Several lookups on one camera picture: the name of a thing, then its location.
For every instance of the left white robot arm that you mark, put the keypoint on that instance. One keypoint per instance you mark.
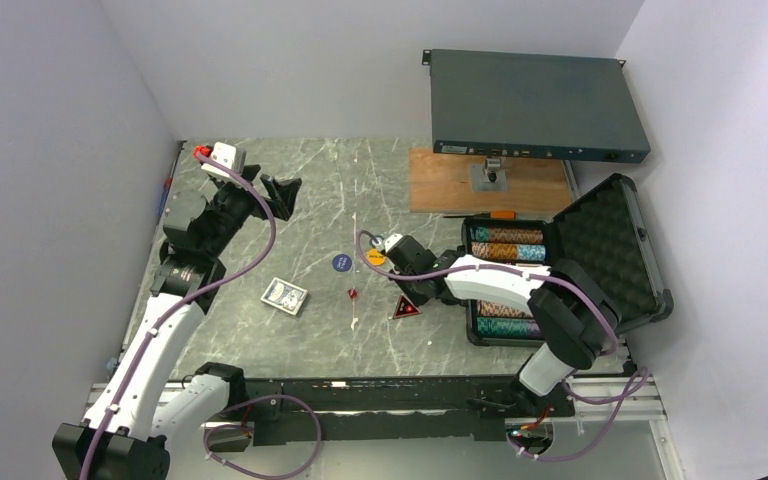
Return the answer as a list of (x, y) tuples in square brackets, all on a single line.
[(127, 433)]

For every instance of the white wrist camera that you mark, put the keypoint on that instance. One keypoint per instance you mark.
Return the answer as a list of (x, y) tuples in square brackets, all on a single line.
[(218, 159), (391, 242)]

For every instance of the yellow big blind button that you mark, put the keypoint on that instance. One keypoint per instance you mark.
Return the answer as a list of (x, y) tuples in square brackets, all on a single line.
[(375, 257)]

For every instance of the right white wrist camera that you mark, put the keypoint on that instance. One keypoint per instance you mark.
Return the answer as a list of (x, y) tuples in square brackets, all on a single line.
[(391, 242)]

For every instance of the orange handled screwdriver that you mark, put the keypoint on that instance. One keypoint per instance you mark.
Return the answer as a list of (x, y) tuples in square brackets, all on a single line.
[(498, 215)]

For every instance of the black poker set case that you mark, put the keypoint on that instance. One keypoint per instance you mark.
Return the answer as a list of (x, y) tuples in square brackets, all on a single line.
[(605, 233)]

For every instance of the blue small blind button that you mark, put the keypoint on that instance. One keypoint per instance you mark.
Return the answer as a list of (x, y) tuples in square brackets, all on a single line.
[(342, 262)]

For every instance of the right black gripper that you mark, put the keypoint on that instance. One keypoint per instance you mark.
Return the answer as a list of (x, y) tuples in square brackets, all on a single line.
[(418, 298)]

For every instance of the poker chip row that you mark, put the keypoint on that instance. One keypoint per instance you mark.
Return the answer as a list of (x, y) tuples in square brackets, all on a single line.
[(495, 310), (503, 252), (507, 328), (507, 235)]

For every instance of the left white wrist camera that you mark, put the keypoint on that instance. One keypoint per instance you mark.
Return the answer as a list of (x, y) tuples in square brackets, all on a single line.
[(218, 159)]

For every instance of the dark grey rack server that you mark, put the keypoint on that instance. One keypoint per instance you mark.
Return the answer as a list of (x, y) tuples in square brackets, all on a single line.
[(533, 106)]

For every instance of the wooden base board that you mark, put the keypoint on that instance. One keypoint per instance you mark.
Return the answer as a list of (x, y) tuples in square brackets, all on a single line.
[(462, 184)]

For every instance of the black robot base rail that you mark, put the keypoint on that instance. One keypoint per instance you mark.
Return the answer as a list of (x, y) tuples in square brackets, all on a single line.
[(482, 408)]

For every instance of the blue playing card deck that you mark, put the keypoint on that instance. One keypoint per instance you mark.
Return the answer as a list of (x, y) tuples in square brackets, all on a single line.
[(284, 296)]

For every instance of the top poker chip row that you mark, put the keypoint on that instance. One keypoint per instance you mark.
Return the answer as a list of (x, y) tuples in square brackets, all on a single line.
[(507, 235)]

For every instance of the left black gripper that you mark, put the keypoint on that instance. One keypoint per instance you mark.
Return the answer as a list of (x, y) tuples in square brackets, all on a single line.
[(282, 193)]

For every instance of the bottom poker chip row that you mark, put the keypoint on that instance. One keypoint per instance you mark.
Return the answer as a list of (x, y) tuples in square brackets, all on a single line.
[(507, 328)]

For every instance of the red triangular dealer button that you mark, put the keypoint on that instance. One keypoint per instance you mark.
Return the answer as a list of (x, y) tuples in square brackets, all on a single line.
[(405, 308)]

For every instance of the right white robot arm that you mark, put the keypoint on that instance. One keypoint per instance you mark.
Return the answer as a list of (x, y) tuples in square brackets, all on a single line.
[(575, 317)]

